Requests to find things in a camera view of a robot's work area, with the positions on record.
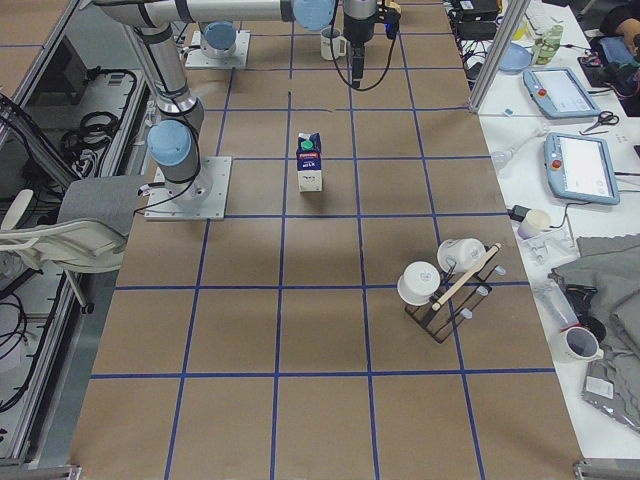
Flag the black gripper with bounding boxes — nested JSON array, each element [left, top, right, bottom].
[[343, 0, 376, 89]]

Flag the white ribbed mug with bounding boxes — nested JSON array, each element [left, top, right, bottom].
[[320, 26, 347, 61]]

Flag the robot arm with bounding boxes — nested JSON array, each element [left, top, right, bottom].
[[94, 1, 340, 206], [201, 21, 237, 58]]

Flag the blue white milk carton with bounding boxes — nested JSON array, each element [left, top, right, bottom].
[[296, 132, 323, 192]]

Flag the white cup on rack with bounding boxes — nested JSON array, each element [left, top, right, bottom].
[[397, 261, 441, 306], [437, 238, 486, 273]]

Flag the teach pendant far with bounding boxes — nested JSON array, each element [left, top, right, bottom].
[[522, 68, 601, 119]]

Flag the teach pendant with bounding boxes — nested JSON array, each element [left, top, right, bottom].
[[544, 132, 620, 205], [522, 68, 601, 119]]

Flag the teach pendant near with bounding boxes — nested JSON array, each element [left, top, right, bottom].
[[544, 132, 620, 205]]

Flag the black scissors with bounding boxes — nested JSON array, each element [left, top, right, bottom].
[[579, 110, 620, 135]]

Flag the grey office chair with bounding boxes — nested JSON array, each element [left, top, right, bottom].
[[1, 175, 145, 313]]

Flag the grey cloth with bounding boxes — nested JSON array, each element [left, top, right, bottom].
[[549, 235, 639, 431]]

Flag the white red mug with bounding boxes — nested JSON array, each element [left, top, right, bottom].
[[549, 326, 604, 363]]

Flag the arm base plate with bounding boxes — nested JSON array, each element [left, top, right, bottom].
[[185, 30, 250, 70], [143, 156, 232, 221]]

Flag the aluminium frame post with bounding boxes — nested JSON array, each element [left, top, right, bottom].
[[469, 0, 530, 113]]

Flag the wooden rack handle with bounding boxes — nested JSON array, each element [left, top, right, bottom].
[[431, 243, 502, 312]]

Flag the black wire cup rack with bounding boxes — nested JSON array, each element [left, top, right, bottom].
[[404, 262, 501, 344]]

